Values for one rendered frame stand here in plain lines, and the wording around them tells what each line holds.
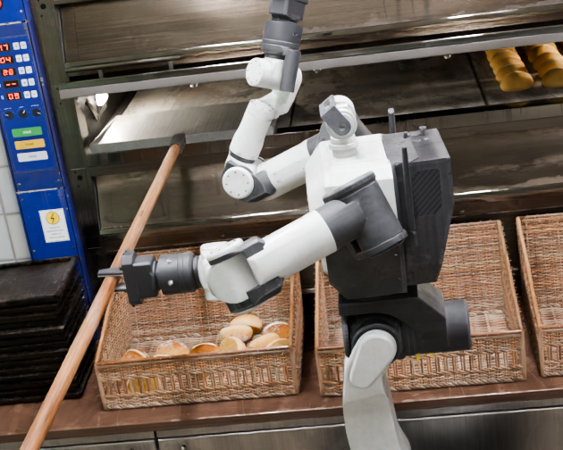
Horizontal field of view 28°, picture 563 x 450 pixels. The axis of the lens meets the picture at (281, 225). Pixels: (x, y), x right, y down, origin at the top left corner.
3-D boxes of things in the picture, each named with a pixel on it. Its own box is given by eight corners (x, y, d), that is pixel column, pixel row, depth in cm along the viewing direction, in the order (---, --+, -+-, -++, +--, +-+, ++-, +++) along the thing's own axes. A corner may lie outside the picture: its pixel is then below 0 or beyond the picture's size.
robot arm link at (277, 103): (292, 61, 264) (272, 111, 269) (262, 54, 258) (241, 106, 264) (306, 73, 259) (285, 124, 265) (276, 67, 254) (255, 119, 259)
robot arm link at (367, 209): (337, 263, 220) (396, 230, 222) (347, 262, 211) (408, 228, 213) (309, 212, 220) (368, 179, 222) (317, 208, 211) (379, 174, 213)
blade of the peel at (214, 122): (273, 134, 327) (272, 125, 326) (90, 154, 334) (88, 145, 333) (282, 98, 360) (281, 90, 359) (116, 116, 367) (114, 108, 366)
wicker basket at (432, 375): (323, 317, 347) (313, 235, 337) (508, 300, 341) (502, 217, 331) (318, 399, 303) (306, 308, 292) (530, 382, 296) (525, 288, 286)
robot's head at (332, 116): (360, 115, 235) (336, 89, 233) (364, 128, 227) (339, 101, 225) (338, 135, 237) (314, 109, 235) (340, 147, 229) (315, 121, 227)
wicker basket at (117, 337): (132, 330, 356) (116, 252, 346) (308, 314, 350) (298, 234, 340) (100, 412, 311) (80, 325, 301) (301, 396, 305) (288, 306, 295)
